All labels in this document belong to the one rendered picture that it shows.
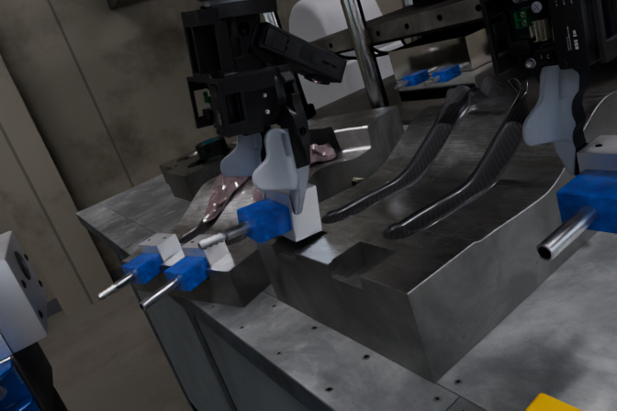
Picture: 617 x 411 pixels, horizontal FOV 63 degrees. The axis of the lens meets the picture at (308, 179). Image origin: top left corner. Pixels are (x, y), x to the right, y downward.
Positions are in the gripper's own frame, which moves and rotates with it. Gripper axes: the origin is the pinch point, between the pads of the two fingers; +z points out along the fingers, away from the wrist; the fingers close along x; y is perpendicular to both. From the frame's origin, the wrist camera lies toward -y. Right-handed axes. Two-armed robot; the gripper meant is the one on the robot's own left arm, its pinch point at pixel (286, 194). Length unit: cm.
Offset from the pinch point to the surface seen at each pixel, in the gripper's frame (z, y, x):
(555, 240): -3.3, -1.7, 28.9
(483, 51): -3, -83, -35
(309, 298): 11.2, 0.9, 3.3
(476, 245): 2.3, -6.7, 19.3
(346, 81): 24, -153, -175
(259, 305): 16.0, 2.3, -6.6
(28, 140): 31, 0, -260
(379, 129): 3.9, -34.4, -21.9
